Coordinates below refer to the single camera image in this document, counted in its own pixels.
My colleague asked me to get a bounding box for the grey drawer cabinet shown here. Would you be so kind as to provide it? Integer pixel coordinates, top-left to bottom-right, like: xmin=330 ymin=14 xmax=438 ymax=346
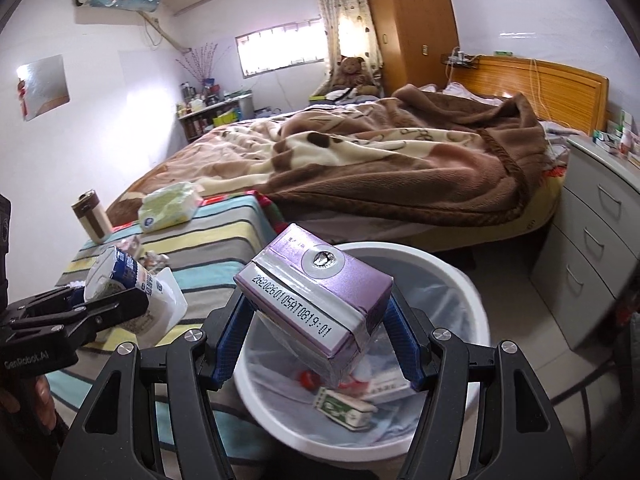
xmin=530 ymin=135 xmax=640 ymax=351

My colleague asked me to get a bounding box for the clear bin liner bag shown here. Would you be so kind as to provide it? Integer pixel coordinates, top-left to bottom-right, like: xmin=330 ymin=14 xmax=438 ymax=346
xmin=240 ymin=255 xmax=476 ymax=441

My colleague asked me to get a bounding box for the printed paper carton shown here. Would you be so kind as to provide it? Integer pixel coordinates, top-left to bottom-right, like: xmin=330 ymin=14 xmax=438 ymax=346
xmin=117 ymin=237 xmax=171 ymax=271

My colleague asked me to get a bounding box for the white blue paper cup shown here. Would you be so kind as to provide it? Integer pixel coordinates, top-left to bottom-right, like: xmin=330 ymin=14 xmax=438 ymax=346
xmin=84 ymin=246 xmax=153 ymax=333

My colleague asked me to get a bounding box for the pink white bedding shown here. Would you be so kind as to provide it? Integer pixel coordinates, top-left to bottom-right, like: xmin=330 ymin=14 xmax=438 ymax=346
xmin=420 ymin=81 xmax=506 ymax=108

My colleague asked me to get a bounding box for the wall rack with power strip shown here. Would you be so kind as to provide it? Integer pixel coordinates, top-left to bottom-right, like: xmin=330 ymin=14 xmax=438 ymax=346
xmin=441 ymin=50 xmax=480 ymax=68

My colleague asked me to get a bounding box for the brown beige fleece blanket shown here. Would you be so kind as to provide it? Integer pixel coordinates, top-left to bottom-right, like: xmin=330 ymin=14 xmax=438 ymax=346
xmin=107 ymin=82 xmax=548 ymax=241

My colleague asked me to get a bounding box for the brown teddy bear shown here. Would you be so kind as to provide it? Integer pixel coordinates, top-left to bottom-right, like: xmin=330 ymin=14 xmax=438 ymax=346
xmin=331 ymin=55 xmax=379 ymax=97

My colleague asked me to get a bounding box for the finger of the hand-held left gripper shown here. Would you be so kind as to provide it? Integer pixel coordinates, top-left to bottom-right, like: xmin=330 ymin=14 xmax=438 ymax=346
xmin=10 ymin=287 xmax=151 ymax=348
xmin=7 ymin=284 xmax=88 ymax=323

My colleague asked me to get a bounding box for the white round trash bin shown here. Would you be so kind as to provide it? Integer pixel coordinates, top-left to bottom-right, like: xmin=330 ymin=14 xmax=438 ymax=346
xmin=232 ymin=242 xmax=490 ymax=471

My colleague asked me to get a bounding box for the wooden wardrobe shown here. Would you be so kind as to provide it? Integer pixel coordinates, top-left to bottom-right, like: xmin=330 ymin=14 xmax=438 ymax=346
xmin=361 ymin=0 xmax=460 ymax=98

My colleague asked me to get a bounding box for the purple milk carton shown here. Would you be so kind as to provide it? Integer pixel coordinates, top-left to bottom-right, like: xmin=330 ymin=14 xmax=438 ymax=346
xmin=234 ymin=223 xmax=394 ymax=390

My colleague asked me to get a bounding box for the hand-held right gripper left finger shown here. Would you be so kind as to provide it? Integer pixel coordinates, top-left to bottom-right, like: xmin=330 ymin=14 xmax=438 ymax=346
xmin=65 ymin=294 xmax=256 ymax=480

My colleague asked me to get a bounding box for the vase of bare branches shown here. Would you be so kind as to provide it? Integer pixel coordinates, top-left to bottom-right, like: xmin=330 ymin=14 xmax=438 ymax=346
xmin=176 ymin=45 xmax=228 ymax=91

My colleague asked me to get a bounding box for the cluttered wooden shelf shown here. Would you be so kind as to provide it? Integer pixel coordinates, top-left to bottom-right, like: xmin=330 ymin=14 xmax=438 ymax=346
xmin=176 ymin=92 xmax=256 ymax=143

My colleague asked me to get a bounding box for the bed with yellow sheet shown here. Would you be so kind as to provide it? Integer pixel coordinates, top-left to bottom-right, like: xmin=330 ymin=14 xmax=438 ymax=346
xmin=270 ymin=160 xmax=571 ymax=253

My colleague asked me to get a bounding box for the square wall mirror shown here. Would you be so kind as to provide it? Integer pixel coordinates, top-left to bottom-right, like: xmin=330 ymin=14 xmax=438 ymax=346
xmin=16 ymin=55 xmax=70 ymax=121

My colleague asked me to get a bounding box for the air conditioner pipe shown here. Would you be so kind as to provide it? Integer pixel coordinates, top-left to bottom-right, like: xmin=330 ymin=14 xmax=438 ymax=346
xmin=145 ymin=12 xmax=193 ymax=53

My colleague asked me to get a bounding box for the patterned curtain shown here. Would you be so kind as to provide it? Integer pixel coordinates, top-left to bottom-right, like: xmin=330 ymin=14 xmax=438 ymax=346
xmin=310 ymin=0 xmax=383 ymax=93

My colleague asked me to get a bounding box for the brown white thermos cup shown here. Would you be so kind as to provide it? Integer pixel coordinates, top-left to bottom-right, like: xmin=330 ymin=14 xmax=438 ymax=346
xmin=71 ymin=189 xmax=112 ymax=245

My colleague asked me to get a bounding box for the small green carton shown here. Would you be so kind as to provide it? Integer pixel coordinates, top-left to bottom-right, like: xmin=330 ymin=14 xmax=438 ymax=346
xmin=313 ymin=387 xmax=379 ymax=431

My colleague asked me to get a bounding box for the row of medicine boxes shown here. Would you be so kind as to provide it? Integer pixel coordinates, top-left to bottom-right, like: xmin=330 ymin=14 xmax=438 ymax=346
xmin=592 ymin=110 xmax=640 ymax=161

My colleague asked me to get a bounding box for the wooden headboard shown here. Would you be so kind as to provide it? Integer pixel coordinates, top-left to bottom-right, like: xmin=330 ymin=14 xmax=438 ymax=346
xmin=450 ymin=55 xmax=611 ymax=136

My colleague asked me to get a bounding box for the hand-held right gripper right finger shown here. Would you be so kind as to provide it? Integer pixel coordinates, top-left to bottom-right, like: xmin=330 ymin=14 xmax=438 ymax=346
xmin=382 ymin=290 xmax=578 ymax=480

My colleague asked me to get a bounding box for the red hanging ornament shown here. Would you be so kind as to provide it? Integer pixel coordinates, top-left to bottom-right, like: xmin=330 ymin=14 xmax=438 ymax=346
xmin=15 ymin=77 xmax=29 ymax=121

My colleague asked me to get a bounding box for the person's left hand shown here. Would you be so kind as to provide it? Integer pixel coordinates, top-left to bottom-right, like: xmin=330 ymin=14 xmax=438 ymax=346
xmin=0 ymin=375 xmax=56 ymax=431

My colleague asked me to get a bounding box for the pile of clothes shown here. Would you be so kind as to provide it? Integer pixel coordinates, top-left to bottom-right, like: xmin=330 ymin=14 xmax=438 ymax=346
xmin=310 ymin=87 xmax=381 ymax=106

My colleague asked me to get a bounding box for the window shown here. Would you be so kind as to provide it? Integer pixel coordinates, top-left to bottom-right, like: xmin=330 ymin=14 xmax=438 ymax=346
xmin=235 ymin=17 xmax=326 ymax=78

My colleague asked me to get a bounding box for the white charging cable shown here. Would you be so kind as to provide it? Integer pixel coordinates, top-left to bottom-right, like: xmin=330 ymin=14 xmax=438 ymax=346
xmin=530 ymin=57 xmax=551 ymax=121

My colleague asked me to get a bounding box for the black metal chair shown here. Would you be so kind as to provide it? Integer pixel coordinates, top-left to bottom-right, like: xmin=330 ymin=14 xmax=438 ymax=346
xmin=550 ymin=310 xmax=640 ymax=411

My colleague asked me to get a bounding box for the green tissue pack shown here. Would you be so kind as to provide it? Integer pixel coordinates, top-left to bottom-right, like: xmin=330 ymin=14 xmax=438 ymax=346
xmin=138 ymin=182 xmax=203 ymax=233

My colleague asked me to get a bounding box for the white pouch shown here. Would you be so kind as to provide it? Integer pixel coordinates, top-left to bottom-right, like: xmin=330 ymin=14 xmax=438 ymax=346
xmin=135 ymin=266 xmax=188 ymax=338

